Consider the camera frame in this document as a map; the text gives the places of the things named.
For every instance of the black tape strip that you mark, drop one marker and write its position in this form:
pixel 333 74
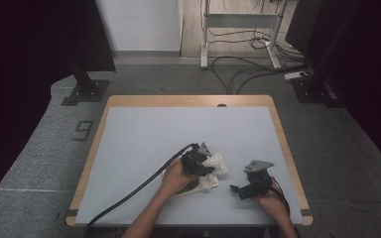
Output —
pixel 306 212
pixel 72 213

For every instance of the white metal desk frame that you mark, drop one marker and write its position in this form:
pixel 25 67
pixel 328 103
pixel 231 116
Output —
pixel 241 20

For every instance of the white power strip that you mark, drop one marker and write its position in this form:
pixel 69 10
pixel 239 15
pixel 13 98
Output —
pixel 295 75

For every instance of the wooden table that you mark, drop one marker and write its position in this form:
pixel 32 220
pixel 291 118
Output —
pixel 178 100

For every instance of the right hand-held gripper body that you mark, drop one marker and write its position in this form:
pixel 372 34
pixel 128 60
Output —
pixel 259 181

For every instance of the person's left hand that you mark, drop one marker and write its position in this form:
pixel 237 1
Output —
pixel 175 178

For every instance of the black curtain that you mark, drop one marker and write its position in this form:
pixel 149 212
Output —
pixel 20 66
pixel 370 66

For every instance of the pale grey table mat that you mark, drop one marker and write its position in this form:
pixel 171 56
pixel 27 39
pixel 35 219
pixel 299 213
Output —
pixel 178 132

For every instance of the person's right hand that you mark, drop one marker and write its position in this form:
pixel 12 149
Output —
pixel 274 206

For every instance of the black metal stand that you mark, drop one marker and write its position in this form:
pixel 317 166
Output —
pixel 314 91
pixel 86 89

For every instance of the white quilted cloth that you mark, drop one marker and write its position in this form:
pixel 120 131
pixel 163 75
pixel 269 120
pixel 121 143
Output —
pixel 219 163

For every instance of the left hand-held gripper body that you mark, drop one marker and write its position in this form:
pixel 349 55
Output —
pixel 193 162

